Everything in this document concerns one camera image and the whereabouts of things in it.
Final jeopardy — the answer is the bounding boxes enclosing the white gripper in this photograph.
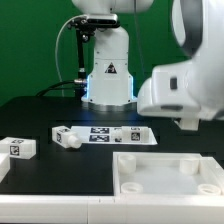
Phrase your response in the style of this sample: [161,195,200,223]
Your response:
[137,61,214,130]

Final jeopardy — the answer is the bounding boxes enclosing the white square table top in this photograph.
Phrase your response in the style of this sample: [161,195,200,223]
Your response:
[113,152,224,196]

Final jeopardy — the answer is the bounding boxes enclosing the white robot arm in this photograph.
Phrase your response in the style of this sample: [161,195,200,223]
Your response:
[71,0,224,130]

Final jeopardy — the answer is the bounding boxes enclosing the white marker sheet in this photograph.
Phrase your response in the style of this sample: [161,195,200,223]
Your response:
[71,126,157,145]

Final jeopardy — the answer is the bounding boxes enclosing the black cables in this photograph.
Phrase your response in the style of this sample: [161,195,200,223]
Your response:
[35,79,88,98]

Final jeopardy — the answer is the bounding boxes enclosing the white left fence rail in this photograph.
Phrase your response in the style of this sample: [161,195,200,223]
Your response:
[0,153,10,183]

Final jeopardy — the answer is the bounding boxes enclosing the white fence rail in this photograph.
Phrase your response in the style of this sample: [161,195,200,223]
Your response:
[0,153,10,183]
[0,195,224,224]

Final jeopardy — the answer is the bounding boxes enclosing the white front fence rail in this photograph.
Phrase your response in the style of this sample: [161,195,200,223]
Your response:
[0,195,224,224]

